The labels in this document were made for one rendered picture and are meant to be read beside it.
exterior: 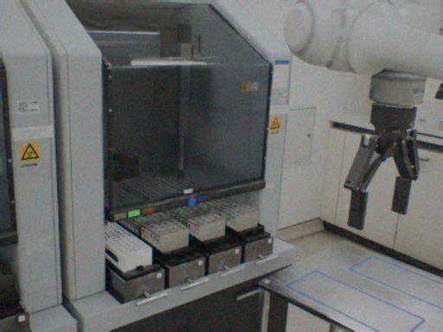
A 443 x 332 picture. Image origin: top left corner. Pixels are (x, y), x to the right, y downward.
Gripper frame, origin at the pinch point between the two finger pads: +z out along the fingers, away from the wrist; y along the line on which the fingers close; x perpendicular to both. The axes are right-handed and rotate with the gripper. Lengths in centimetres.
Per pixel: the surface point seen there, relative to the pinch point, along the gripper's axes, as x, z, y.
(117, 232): 87, 34, -8
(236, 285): 66, 54, 26
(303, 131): 186, 39, 190
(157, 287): 66, 45, -6
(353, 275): 30, 38, 40
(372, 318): 12.9, 38.0, 25.1
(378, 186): 138, 71, 219
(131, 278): 67, 39, -14
